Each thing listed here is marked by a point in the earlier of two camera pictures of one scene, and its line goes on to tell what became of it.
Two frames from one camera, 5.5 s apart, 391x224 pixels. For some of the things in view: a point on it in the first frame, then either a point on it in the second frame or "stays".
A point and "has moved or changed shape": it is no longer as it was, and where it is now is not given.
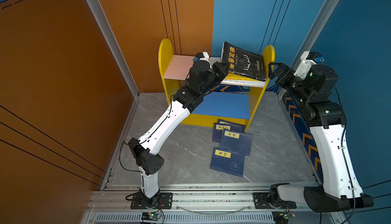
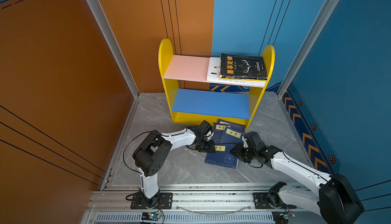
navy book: (236, 141) has moved or changed shape
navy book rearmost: (234, 126) stays
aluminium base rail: (198, 203) stays
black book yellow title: (243, 62) has moved or changed shape
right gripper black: (283, 68) to (236, 152)
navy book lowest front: (227, 161) has moved or changed shape
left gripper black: (218, 65) to (210, 149)
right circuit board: (282, 217) stays
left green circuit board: (150, 216) stays
